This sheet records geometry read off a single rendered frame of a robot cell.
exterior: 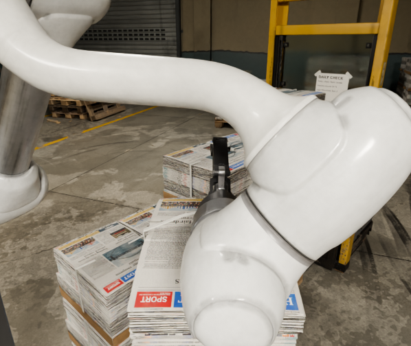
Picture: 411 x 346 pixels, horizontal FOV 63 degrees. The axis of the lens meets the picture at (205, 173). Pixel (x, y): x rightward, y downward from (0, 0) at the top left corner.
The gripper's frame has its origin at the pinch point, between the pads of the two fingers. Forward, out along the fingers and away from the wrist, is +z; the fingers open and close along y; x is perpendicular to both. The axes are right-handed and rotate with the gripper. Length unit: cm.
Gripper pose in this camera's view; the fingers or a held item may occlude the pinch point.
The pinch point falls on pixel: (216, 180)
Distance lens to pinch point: 68.2
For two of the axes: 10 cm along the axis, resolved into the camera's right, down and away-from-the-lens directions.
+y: -0.3, 9.6, 2.9
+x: 10.0, 0.2, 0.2
